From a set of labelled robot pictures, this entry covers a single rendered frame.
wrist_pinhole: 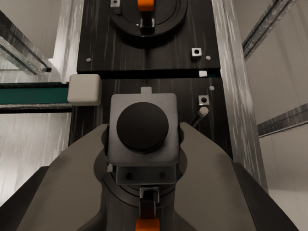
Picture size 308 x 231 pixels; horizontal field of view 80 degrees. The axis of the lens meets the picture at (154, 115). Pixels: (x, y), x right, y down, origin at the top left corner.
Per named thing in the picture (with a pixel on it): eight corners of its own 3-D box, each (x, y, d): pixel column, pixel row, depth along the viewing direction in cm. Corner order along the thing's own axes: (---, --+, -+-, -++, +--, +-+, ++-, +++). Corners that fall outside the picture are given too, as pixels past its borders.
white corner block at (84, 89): (104, 109, 31) (96, 100, 27) (76, 110, 31) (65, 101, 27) (106, 83, 32) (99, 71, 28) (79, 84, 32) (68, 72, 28)
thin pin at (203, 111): (191, 132, 25) (209, 114, 17) (185, 132, 25) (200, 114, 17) (191, 126, 26) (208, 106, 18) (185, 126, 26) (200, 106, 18)
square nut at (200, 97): (207, 107, 29) (209, 105, 28) (197, 107, 29) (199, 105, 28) (206, 97, 29) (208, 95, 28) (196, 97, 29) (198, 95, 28)
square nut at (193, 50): (200, 59, 31) (202, 56, 30) (190, 59, 31) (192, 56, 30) (199, 51, 31) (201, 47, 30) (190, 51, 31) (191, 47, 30)
